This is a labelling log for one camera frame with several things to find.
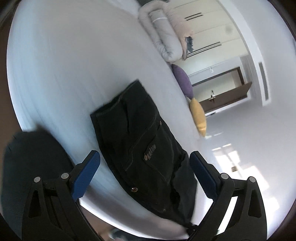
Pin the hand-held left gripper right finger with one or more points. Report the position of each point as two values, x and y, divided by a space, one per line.
203 175

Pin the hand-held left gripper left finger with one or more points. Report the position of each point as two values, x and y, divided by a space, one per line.
85 175

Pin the black pants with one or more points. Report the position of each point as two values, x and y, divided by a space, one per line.
138 139

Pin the dark cloth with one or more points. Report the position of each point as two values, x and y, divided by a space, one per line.
27 157

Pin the yellow pillow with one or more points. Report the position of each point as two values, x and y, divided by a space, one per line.
197 111

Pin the dark brown door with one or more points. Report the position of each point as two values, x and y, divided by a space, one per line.
227 96

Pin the purple pillow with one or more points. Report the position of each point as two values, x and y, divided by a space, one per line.
182 78

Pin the bed with white sheet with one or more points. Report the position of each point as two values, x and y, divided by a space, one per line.
69 69

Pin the ceiling air vent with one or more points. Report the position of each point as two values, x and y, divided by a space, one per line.
264 81

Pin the folded beige duvet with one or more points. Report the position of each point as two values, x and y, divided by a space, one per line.
166 39

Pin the white wardrobe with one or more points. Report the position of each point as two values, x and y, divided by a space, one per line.
219 30

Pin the brass wall socket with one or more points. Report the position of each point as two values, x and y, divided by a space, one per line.
234 169

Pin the dark brown door frame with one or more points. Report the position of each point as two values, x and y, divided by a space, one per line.
217 75

